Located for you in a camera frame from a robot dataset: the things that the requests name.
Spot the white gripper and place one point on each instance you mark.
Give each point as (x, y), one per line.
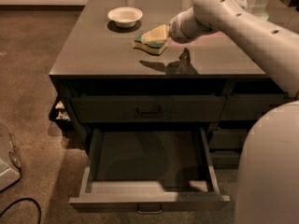
(175, 28)

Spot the green and yellow sponge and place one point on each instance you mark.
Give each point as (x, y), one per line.
(153, 48)

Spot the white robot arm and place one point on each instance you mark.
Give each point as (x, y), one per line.
(268, 174)

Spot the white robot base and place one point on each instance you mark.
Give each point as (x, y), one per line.
(10, 165)

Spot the grey top left drawer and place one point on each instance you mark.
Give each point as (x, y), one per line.
(138, 108)

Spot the grey middle right drawer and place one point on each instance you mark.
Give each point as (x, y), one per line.
(228, 139)

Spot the open grey middle drawer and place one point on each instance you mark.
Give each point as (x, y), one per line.
(149, 173)

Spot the grey bottom right drawer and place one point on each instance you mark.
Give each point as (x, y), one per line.
(225, 159)

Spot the white paper bowl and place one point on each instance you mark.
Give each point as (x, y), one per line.
(125, 17)

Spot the black bin with items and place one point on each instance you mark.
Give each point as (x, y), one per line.
(59, 116)

